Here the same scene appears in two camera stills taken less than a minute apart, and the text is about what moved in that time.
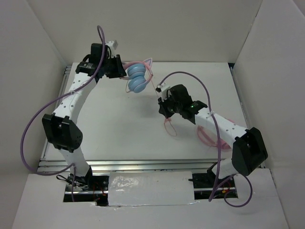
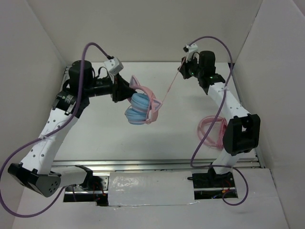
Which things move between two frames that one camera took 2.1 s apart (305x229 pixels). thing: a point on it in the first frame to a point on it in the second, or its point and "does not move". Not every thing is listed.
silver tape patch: (134, 189) does not move
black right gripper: (162, 109) to (183, 70)
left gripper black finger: (121, 71) to (125, 90)
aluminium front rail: (134, 166) does not move
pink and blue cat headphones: (139, 74) to (144, 108)
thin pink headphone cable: (168, 119) to (174, 80)
